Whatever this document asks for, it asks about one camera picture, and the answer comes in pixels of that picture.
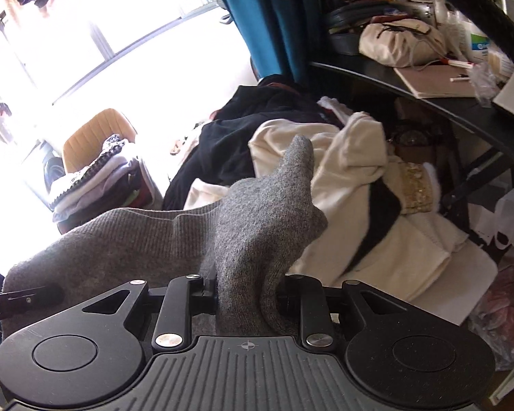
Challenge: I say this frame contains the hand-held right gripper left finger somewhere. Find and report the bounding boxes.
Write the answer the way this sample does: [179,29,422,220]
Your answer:
[81,274,219,351]

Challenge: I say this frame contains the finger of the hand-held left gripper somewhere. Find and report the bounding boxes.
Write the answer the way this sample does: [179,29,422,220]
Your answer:
[0,284,65,323]

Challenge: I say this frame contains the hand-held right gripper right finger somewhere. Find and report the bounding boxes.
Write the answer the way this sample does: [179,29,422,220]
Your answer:
[276,274,413,349]

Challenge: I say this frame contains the grey knit sweater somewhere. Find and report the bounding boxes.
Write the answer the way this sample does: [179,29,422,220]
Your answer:
[2,134,330,340]

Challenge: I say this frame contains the stack of folded clothes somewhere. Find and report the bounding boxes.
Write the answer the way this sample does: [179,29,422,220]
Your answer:
[46,134,164,224]

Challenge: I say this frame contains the cream pants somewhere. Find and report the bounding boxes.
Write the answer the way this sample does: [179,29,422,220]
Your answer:
[184,179,473,301]

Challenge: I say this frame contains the cream sweatshirt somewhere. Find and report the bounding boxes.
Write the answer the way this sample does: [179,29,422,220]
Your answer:
[247,110,390,275]

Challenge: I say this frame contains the black cream sequin garment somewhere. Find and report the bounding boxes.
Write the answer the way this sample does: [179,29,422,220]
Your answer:
[342,159,445,275]

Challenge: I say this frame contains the tan chair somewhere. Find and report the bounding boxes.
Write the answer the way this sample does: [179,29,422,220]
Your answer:
[62,108,138,173]

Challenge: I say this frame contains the red patterned plastic bag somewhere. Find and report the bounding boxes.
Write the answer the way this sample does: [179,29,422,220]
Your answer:
[468,243,514,372]

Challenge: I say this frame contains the white plastic bag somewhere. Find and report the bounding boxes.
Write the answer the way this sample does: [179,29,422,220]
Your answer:
[470,185,514,258]

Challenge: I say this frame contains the black desk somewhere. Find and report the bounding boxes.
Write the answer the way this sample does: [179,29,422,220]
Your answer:
[307,61,514,223]

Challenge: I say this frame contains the brown notebook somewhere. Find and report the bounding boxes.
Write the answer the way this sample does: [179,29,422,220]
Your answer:
[393,64,477,100]

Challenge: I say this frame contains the dark blue case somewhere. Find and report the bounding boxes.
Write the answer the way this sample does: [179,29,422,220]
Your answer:
[325,3,395,55]

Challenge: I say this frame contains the teal curtain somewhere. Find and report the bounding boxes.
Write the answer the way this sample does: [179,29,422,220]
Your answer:
[200,0,323,87]

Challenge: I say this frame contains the red white pen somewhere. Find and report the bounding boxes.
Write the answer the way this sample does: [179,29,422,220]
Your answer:
[442,57,477,70]

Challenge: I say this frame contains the clear plastic wrapper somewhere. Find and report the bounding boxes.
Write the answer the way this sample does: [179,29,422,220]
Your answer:
[470,63,503,106]

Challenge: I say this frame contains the cotton swab box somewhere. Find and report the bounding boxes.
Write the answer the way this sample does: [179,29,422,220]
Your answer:
[487,44,514,78]

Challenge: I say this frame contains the white bottle teal label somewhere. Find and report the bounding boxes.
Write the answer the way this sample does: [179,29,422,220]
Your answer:
[457,8,492,63]

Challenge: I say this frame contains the black curved pole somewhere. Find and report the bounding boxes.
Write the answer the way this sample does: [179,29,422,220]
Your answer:
[399,0,514,88]

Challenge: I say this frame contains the beige drawstring pouch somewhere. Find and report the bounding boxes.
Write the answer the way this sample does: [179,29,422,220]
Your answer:
[358,18,449,69]

